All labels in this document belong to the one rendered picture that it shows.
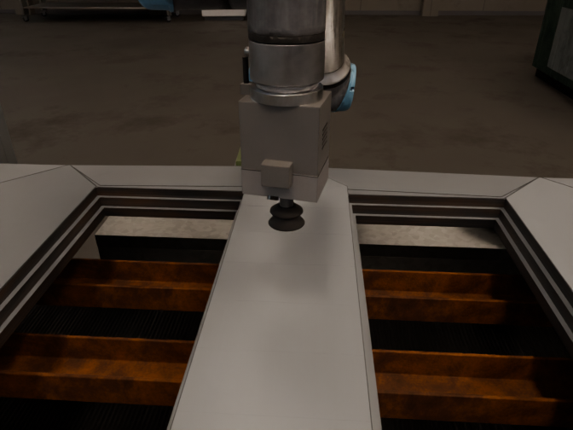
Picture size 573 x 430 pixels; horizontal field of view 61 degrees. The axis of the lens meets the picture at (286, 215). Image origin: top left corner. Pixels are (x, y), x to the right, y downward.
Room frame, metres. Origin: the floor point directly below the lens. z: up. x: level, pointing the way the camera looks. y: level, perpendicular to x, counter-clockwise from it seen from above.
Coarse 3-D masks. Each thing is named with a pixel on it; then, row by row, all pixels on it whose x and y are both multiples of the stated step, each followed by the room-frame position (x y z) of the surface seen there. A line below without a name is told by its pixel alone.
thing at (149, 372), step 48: (48, 336) 0.55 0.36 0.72; (96, 336) 0.55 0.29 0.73; (0, 384) 0.48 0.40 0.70; (48, 384) 0.47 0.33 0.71; (96, 384) 0.47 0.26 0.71; (144, 384) 0.46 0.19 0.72; (384, 384) 0.50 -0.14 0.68; (432, 384) 0.50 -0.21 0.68; (480, 384) 0.50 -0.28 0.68; (528, 384) 0.50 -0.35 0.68
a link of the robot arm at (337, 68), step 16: (336, 0) 1.03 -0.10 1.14; (336, 16) 1.05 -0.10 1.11; (336, 32) 1.07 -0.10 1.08; (336, 48) 1.09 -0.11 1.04; (336, 64) 1.12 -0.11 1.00; (352, 64) 1.20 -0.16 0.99; (336, 80) 1.13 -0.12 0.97; (352, 80) 1.16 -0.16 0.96; (336, 96) 1.15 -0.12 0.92; (352, 96) 1.15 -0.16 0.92
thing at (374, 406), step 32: (96, 192) 0.77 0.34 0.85; (128, 192) 0.77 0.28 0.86; (160, 192) 0.77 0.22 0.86; (192, 192) 0.76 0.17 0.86; (224, 192) 0.76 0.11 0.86; (352, 192) 0.75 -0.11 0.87; (384, 192) 0.75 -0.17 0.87; (512, 192) 0.75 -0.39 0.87; (64, 224) 0.65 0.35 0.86; (96, 224) 0.72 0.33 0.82; (352, 224) 0.67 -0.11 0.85; (416, 224) 0.72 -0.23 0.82; (448, 224) 0.72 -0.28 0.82; (480, 224) 0.72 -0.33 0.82; (512, 224) 0.67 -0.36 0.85; (32, 256) 0.56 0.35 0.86; (64, 256) 0.61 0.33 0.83; (512, 256) 0.62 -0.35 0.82; (544, 256) 0.56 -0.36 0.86; (32, 288) 0.53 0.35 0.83; (544, 288) 0.53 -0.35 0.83; (0, 320) 0.46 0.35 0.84; (192, 352) 0.41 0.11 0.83
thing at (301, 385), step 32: (224, 352) 0.37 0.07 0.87; (256, 352) 0.37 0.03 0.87; (288, 352) 0.37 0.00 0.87; (192, 384) 0.33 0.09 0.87; (224, 384) 0.33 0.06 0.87; (256, 384) 0.33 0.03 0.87; (288, 384) 0.33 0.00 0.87; (320, 384) 0.33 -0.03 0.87; (352, 384) 0.33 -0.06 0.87; (288, 416) 0.30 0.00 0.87; (320, 416) 0.30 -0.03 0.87; (352, 416) 0.30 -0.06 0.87
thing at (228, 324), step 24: (216, 312) 0.44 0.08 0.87; (240, 312) 0.44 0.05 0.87; (264, 312) 0.44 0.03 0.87; (288, 312) 0.44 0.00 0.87; (312, 312) 0.44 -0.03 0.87; (336, 312) 0.44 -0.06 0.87; (360, 312) 0.44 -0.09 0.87; (216, 336) 0.40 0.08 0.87; (240, 336) 0.40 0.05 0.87; (264, 336) 0.40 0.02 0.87; (288, 336) 0.40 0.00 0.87; (312, 336) 0.40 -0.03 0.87; (336, 336) 0.40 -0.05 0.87; (360, 336) 0.40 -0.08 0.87
